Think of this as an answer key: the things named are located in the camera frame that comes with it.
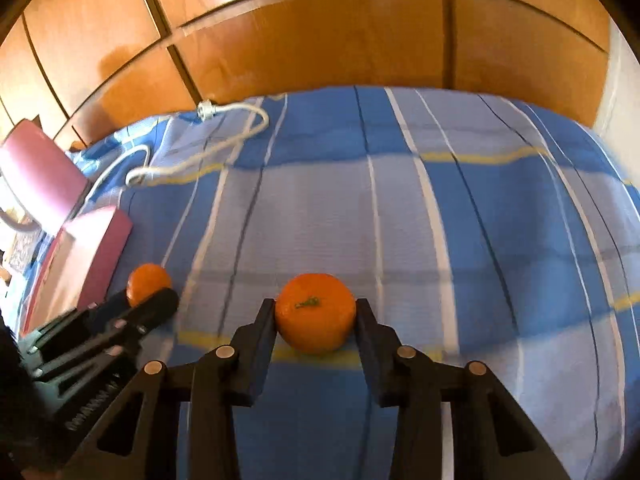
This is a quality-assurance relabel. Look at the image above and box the white power cable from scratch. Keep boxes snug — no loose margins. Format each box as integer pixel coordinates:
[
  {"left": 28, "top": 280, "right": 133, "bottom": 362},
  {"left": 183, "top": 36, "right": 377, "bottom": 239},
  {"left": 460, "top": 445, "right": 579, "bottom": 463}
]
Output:
[{"left": 84, "top": 100, "right": 271, "bottom": 207}]

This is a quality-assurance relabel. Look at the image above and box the blue plaid blanket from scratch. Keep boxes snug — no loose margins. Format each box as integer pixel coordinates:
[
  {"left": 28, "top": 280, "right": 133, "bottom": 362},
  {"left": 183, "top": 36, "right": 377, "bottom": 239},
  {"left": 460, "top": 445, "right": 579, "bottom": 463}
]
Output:
[{"left": 20, "top": 85, "right": 640, "bottom": 480}]

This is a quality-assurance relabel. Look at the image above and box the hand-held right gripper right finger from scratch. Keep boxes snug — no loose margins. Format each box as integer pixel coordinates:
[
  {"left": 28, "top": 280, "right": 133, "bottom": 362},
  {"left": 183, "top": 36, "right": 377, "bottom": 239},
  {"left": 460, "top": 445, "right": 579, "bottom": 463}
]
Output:
[{"left": 353, "top": 298, "right": 571, "bottom": 480}]

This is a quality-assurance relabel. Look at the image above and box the grey patterned cloth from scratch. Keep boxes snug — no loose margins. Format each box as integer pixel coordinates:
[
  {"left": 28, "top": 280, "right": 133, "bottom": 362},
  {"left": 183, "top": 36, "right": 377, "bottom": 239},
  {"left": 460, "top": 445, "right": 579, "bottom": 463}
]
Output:
[{"left": 7, "top": 234, "right": 43, "bottom": 273}]

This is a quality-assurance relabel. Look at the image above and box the pink tray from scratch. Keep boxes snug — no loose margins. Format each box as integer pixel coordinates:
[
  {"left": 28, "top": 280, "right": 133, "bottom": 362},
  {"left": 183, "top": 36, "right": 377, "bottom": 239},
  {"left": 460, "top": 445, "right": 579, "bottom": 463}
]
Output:
[{"left": 22, "top": 206, "right": 134, "bottom": 337}]

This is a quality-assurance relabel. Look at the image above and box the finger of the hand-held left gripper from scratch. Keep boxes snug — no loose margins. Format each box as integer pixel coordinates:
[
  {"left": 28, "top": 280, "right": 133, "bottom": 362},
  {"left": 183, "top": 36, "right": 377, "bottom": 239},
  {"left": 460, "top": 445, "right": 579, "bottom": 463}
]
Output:
[{"left": 89, "top": 287, "right": 180, "bottom": 347}]

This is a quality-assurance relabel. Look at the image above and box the pink electric kettle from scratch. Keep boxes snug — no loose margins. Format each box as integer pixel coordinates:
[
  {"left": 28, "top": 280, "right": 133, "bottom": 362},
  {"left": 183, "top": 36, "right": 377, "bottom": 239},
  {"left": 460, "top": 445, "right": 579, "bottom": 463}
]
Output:
[{"left": 0, "top": 119, "right": 92, "bottom": 237}]

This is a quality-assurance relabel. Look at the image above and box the wooden wardrobe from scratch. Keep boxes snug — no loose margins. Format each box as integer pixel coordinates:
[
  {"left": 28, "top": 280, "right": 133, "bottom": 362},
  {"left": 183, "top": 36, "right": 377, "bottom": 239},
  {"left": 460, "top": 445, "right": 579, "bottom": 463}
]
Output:
[{"left": 0, "top": 0, "right": 613, "bottom": 153}]

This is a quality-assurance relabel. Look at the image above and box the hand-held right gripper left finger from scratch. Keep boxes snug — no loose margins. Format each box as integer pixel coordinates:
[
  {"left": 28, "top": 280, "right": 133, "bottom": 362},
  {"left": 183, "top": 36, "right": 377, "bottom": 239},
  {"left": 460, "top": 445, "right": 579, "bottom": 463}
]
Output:
[{"left": 60, "top": 298, "right": 279, "bottom": 480}]

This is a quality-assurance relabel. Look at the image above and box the orange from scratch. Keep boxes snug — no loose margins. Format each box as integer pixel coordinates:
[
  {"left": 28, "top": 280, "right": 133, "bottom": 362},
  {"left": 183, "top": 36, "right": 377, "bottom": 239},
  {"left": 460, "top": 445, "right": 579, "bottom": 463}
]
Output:
[
  {"left": 274, "top": 272, "right": 357, "bottom": 356},
  {"left": 126, "top": 263, "right": 173, "bottom": 307}
]

